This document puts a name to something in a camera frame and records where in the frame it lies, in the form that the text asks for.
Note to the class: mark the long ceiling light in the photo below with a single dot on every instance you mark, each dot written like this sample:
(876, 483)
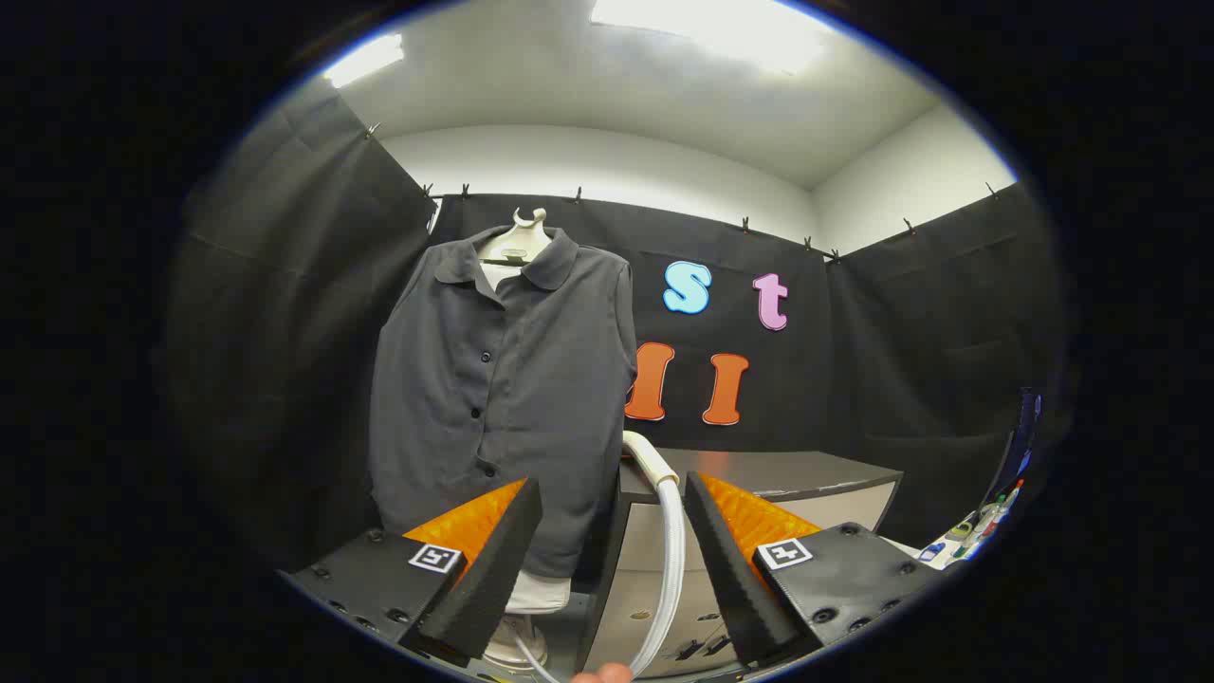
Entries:
(365, 59)

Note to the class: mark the black backdrop cloth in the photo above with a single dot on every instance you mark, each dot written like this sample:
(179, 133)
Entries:
(901, 341)

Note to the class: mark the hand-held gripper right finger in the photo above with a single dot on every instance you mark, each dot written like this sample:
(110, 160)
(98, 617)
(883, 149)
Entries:
(730, 560)

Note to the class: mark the row of black clips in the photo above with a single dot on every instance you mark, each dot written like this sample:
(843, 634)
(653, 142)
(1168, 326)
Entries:
(465, 191)

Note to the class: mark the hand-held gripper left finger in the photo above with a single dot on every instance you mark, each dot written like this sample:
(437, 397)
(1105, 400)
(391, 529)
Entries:
(493, 560)

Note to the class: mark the grey cabinet with dark top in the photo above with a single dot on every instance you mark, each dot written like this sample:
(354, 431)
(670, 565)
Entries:
(806, 470)

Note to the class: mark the white box with small items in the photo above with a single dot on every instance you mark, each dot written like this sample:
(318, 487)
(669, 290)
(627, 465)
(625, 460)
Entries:
(967, 539)

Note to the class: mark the dark upright panel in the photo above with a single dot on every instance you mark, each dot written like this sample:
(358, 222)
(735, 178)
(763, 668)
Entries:
(1029, 408)

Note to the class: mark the dark grey button shirt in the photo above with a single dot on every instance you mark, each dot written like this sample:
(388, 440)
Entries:
(531, 379)

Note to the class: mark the white steamer base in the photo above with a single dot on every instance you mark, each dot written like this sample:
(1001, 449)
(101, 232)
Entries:
(536, 595)

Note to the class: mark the white garment steamer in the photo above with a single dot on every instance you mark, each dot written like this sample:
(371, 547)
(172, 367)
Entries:
(671, 541)

